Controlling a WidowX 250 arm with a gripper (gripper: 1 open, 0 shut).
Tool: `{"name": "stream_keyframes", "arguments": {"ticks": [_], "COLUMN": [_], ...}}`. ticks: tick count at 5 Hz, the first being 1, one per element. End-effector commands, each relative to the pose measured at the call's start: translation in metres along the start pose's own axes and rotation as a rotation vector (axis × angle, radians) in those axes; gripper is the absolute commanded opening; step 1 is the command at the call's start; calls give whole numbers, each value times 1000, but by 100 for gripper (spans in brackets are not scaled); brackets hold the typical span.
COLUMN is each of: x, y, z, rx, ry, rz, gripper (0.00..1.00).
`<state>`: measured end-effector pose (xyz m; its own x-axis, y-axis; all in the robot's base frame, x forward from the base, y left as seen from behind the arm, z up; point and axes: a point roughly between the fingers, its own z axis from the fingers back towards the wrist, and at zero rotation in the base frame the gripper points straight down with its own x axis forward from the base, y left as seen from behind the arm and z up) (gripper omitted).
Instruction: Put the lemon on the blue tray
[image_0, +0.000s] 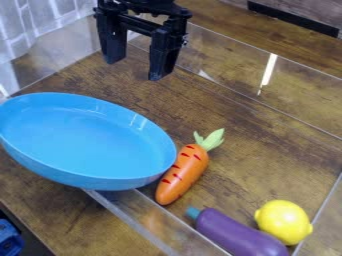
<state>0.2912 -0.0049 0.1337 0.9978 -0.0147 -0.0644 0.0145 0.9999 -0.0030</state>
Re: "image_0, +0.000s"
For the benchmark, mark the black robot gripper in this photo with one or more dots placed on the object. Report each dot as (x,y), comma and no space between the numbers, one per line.
(156,18)

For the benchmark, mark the blue oval plastic tray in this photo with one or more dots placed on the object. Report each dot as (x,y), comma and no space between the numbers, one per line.
(84,142)

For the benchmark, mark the orange toy carrot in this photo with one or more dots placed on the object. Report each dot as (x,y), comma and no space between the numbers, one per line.
(188,167)

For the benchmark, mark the yellow toy lemon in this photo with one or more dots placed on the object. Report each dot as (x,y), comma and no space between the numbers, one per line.
(283,219)

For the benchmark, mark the white mesh curtain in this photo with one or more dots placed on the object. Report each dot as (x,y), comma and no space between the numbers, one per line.
(26,19)

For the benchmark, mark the purple toy eggplant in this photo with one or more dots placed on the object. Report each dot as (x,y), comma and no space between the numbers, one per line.
(236,238)

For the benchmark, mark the blue object at corner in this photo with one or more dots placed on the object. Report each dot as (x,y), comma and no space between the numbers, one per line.
(10,240)

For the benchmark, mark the clear acrylic enclosure wall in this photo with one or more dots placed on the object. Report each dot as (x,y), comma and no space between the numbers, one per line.
(279,110)

